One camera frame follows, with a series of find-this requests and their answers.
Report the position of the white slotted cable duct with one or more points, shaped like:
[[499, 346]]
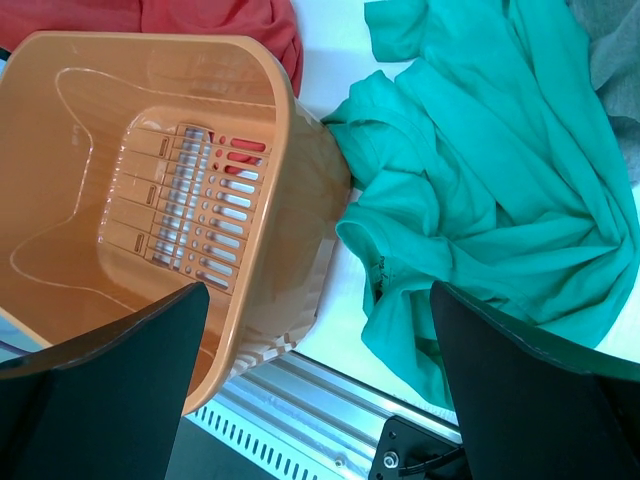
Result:
[[276, 455]]

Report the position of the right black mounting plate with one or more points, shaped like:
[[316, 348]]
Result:
[[408, 451]]

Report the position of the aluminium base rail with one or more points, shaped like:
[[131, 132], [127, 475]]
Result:
[[321, 409]]

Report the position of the red tank top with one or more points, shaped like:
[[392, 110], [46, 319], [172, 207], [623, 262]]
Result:
[[272, 23]]

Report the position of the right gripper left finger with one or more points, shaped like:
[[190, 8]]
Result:
[[106, 404]]

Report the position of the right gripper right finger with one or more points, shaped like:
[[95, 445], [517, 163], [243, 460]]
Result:
[[530, 404]]

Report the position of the orange plastic basket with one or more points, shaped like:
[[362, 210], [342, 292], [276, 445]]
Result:
[[135, 164]]

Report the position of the grey tank top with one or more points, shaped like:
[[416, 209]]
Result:
[[613, 30]]

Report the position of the green tank top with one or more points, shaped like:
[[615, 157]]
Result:
[[489, 164]]

